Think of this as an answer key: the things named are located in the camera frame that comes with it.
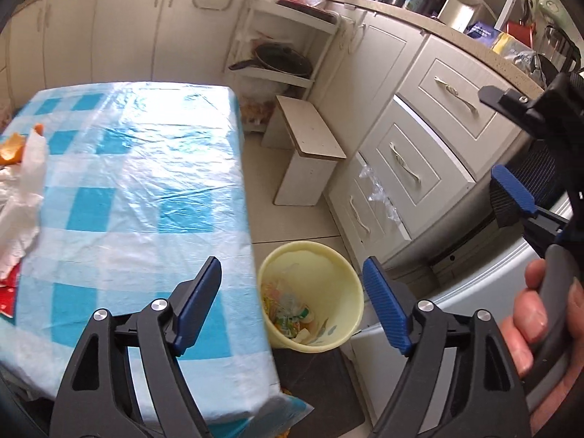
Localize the clear bag on drawer handle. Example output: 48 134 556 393
360 163 403 225

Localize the cream kitchen cabinet run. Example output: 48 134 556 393
0 0 258 110

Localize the white appliance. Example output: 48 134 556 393
352 233 548 377

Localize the yellow plastic bin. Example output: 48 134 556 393
257 242 365 353

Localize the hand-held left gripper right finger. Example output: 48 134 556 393
362 255 532 438

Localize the white jug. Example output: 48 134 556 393
437 0 485 34

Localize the crumpled white paper towel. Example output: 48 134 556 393
0 166 43 280

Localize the person's right hand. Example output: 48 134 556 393
499 259 584 434

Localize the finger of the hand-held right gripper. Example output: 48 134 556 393
477 85 556 138
490 164 572 259

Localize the red paper wrapper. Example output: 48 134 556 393
0 267 20 318

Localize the red box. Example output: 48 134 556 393
506 19 535 51

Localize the blue box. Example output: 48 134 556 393
465 20 501 47

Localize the yellow packet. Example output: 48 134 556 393
490 32 533 57

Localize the pile of mixed wrappers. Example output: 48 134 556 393
262 277 339 344

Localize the white wooden stool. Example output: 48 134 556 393
261 96 347 207

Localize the black frying pan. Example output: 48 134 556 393
228 42 314 79

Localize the white shelf rack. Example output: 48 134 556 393
225 0 341 102

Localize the orange-filled plastic bag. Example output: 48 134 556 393
238 77 293 131

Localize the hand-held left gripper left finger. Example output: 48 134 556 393
49 255 223 438

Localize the cream drawer cabinet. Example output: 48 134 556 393
325 2 548 277

